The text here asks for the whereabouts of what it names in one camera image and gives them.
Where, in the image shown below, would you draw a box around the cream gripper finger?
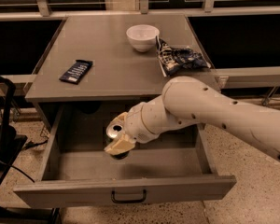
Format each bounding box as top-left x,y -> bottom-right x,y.
110,112 -> 127,128
104,133 -> 136,156

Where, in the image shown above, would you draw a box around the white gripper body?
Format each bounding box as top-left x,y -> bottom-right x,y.
124,103 -> 159,144

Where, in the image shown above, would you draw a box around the green soda can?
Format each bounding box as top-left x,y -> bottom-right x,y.
106,125 -> 129,160

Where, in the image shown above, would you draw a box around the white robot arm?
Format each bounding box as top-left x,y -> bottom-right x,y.
105,77 -> 280,162

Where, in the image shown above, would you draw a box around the open grey top drawer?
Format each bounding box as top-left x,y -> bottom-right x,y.
14,104 -> 236,208

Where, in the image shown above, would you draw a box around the grey metal cabinet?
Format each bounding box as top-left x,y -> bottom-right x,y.
24,14 -> 222,133

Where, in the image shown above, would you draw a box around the dark blue snack bar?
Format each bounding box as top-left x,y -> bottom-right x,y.
59,60 -> 93,85

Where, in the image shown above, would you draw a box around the blue crumpled chip bag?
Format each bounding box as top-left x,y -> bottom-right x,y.
156,36 -> 211,77

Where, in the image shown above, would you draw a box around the white ceramic bowl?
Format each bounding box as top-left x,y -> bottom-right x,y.
126,24 -> 160,52

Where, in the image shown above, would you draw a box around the black chair base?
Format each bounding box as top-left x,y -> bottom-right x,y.
0,77 -> 27,185

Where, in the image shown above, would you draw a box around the metal window railing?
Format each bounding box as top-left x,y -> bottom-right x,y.
0,0 -> 280,22

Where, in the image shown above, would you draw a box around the black drawer handle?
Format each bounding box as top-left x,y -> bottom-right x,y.
111,189 -> 147,204

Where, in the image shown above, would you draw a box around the black floor cable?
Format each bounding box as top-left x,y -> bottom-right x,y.
0,154 -> 35,183

